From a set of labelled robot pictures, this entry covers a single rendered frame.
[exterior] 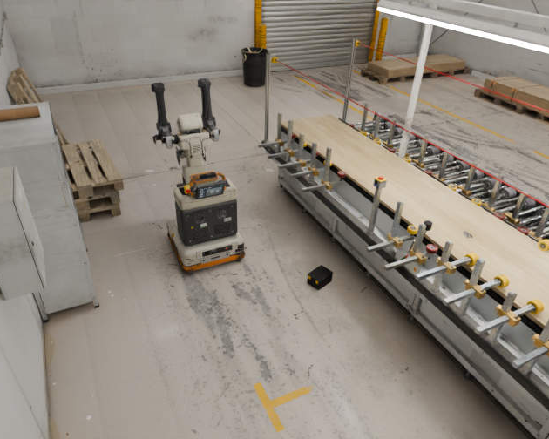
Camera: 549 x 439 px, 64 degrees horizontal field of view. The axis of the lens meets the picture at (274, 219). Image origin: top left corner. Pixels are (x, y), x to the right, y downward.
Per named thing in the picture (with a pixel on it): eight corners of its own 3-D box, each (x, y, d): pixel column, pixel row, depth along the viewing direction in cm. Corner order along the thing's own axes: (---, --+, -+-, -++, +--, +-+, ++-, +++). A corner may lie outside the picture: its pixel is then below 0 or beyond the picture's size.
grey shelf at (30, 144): (44, 322, 363) (-20, 152, 278) (39, 260, 430) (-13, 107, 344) (99, 307, 380) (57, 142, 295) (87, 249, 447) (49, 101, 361)
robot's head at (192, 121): (204, 126, 395) (200, 111, 396) (181, 130, 387) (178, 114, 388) (201, 132, 408) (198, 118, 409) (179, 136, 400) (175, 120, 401)
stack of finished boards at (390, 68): (464, 68, 1068) (466, 60, 1058) (388, 77, 970) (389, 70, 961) (441, 60, 1124) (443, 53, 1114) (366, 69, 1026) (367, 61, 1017)
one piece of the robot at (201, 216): (239, 245, 434) (238, 170, 388) (185, 258, 413) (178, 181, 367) (227, 227, 459) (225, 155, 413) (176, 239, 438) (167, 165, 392)
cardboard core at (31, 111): (-9, 112, 314) (37, 107, 326) (-8, 109, 320) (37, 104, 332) (-5, 123, 319) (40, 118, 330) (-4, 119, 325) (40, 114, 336)
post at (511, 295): (488, 351, 275) (513, 294, 248) (484, 347, 277) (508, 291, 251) (491, 348, 276) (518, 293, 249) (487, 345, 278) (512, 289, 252)
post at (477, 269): (460, 317, 290) (482, 261, 263) (457, 314, 292) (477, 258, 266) (464, 316, 291) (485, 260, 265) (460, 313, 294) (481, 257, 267)
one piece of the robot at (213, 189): (227, 197, 401) (231, 182, 382) (190, 204, 387) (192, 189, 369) (223, 187, 406) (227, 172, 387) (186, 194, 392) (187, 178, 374)
